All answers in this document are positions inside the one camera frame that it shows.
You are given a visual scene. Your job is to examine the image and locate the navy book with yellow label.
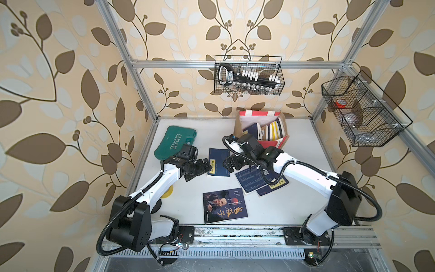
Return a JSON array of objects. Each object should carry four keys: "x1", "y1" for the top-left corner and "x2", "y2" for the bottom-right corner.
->
[{"x1": 207, "y1": 148, "x2": 230, "y2": 177}]

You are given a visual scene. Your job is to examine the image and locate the dark book large white characters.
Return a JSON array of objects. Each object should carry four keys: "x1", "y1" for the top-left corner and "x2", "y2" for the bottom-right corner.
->
[{"x1": 203, "y1": 188, "x2": 248, "y2": 224}]

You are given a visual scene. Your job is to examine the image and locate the red and burlap canvas bag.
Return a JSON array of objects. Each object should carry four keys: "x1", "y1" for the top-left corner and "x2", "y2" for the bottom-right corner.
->
[{"x1": 233, "y1": 110, "x2": 288, "y2": 149}]

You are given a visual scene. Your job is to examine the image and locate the black and white large book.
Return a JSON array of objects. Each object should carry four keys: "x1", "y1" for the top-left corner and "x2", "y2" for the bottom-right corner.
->
[{"x1": 276, "y1": 117, "x2": 285, "y2": 139}]

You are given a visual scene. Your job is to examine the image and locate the navy book yellow label front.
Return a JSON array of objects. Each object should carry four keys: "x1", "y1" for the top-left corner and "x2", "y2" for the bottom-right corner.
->
[{"x1": 243, "y1": 122, "x2": 262, "y2": 140}]

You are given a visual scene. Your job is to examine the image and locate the yellow cartoon man book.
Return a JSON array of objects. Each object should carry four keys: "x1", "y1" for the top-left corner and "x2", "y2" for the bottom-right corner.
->
[{"x1": 268, "y1": 121, "x2": 280, "y2": 141}]

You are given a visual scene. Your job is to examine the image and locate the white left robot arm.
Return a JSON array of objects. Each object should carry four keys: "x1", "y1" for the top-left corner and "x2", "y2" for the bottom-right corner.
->
[{"x1": 96, "y1": 144, "x2": 211, "y2": 256}]

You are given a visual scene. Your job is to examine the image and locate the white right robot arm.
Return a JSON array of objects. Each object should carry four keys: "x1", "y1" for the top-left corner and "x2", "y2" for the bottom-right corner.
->
[{"x1": 222, "y1": 134, "x2": 383, "y2": 243}]

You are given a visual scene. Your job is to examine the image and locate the yellow tape roll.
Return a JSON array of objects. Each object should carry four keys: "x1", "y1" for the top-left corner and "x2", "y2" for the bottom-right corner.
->
[{"x1": 161, "y1": 185, "x2": 173, "y2": 199}]

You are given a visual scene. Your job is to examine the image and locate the green plastic tool case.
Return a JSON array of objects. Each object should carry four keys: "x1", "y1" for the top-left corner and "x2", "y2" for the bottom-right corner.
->
[{"x1": 154, "y1": 126, "x2": 197, "y2": 160}]

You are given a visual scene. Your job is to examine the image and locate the socket wrench set in basket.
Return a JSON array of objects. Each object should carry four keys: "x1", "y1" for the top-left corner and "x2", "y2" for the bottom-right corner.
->
[{"x1": 216, "y1": 62, "x2": 285, "y2": 90}]

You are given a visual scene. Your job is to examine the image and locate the red tape roll in basket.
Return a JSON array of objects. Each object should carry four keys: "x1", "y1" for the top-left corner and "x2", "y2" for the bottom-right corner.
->
[{"x1": 335, "y1": 99, "x2": 347, "y2": 109}]

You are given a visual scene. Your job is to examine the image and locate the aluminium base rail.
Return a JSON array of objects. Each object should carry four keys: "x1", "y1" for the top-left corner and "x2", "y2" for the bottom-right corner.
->
[{"x1": 114, "y1": 224, "x2": 384, "y2": 264}]

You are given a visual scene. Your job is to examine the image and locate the black wire basket back wall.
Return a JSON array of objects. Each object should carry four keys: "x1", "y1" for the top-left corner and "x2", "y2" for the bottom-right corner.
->
[{"x1": 214, "y1": 54, "x2": 285, "y2": 96}]

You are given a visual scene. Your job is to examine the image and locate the black wire basket wall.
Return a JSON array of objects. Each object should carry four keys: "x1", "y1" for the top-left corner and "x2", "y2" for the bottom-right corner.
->
[
  {"x1": 214, "y1": 54, "x2": 285, "y2": 96},
  {"x1": 322, "y1": 70, "x2": 413, "y2": 147}
]

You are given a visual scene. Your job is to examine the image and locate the black wire basket right wall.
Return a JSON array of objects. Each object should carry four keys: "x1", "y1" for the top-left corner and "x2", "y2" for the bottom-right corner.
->
[{"x1": 322, "y1": 70, "x2": 413, "y2": 147}]

